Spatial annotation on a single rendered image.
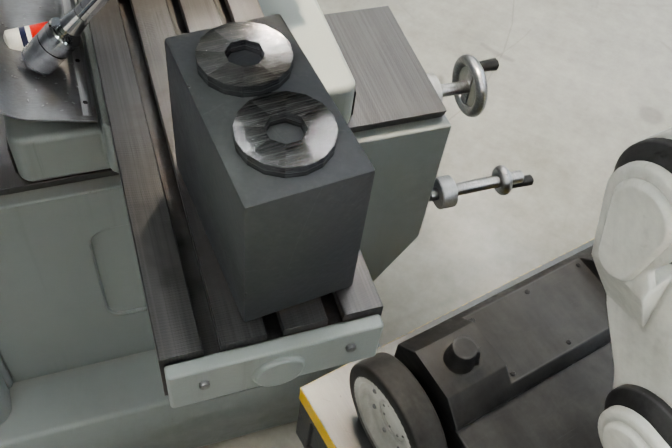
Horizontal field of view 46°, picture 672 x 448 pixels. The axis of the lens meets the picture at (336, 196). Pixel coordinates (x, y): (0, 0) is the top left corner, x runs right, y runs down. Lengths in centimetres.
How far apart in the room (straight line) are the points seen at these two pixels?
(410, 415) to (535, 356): 22
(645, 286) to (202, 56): 53
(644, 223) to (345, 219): 33
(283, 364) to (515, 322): 53
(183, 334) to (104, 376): 82
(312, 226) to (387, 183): 68
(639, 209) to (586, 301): 46
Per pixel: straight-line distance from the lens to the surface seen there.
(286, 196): 64
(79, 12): 106
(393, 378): 115
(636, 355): 107
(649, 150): 88
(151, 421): 159
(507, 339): 123
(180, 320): 80
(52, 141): 112
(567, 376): 126
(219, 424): 163
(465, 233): 207
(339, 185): 66
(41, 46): 110
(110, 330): 152
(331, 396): 134
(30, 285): 136
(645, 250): 89
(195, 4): 112
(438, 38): 259
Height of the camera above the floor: 162
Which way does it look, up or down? 51 degrees down
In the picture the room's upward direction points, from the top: 8 degrees clockwise
